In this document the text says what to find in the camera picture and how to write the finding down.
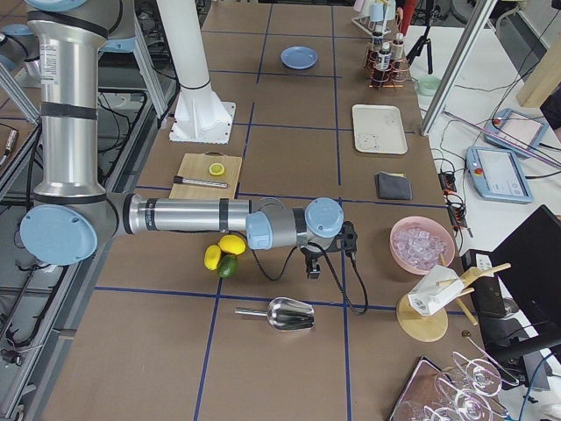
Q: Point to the white cup rack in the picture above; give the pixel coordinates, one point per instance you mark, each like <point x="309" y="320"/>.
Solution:
<point x="374" y="14"/>

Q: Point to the black monitor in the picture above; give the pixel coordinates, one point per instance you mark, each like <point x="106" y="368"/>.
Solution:
<point x="533" y="252"/>

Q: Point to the cream bear tray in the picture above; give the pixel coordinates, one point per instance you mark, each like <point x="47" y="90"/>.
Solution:
<point x="378" y="129"/>

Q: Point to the lemon half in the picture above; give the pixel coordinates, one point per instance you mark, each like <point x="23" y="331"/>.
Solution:
<point x="216" y="169"/>

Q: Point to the copper wire bottle rack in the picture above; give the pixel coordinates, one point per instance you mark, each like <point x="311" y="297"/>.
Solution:
<point x="394" y="77"/>

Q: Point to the yellow lemon front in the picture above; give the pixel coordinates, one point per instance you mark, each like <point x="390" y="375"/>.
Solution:
<point x="212" y="257"/>

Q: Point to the steel ice scoop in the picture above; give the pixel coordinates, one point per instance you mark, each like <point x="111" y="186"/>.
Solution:
<point x="284" y="314"/>

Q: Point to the clear glasses on tray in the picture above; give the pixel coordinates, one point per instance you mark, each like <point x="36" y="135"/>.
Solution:
<point x="466" y="390"/>

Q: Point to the yellow lemon rear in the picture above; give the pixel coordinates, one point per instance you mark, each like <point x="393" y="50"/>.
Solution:
<point x="232" y="244"/>

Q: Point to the blue teach pendant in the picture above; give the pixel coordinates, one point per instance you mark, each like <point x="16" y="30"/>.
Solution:
<point x="516" y="131"/>
<point x="497" y="175"/>

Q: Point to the pink bowl of ice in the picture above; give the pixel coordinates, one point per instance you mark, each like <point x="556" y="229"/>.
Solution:
<point x="419" y="243"/>

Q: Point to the blue teach pendant far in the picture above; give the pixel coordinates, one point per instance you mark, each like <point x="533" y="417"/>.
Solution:
<point x="516" y="131"/>

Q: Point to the mint green bowl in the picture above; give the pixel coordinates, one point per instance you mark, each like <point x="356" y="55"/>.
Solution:
<point x="427" y="85"/>

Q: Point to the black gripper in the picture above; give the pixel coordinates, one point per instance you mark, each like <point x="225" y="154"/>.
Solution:
<point x="311" y="253"/>

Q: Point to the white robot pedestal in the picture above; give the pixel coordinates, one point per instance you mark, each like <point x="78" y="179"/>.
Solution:
<point x="200" y="116"/>

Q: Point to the wooden stand with carton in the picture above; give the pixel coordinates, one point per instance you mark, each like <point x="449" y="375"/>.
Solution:
<point x="421" y="312"/>

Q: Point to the aluminium frame post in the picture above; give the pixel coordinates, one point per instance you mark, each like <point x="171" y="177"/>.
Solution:
<point x="465" y="45"/>

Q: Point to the blue teach pendant near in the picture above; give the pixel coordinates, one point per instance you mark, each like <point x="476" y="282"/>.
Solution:
<point x="497" y="175"/>

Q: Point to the dark bottle white cap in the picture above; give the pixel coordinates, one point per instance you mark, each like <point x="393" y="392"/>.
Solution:
<point x="383" y="57"/>

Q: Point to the blue plate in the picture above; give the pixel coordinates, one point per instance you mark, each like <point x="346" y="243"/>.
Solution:
<point x="299" y="57"/>

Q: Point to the yellow lemon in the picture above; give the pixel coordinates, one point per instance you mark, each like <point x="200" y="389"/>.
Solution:
<point x="212" y="257"/>
<point x="232" y="244"/>

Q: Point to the grey folded cloth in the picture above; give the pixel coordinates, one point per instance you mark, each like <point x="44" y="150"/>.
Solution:
<point x="392" y="187"/>

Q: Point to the wooden cutting board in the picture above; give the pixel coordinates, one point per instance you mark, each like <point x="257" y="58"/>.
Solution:
<point x="196" y="166"/>

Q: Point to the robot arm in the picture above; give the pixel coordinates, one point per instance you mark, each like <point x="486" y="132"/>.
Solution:
<point x="73" y="213"/>

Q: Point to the green lime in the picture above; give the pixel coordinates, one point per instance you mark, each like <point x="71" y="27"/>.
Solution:
<point x="227" y="266"/>

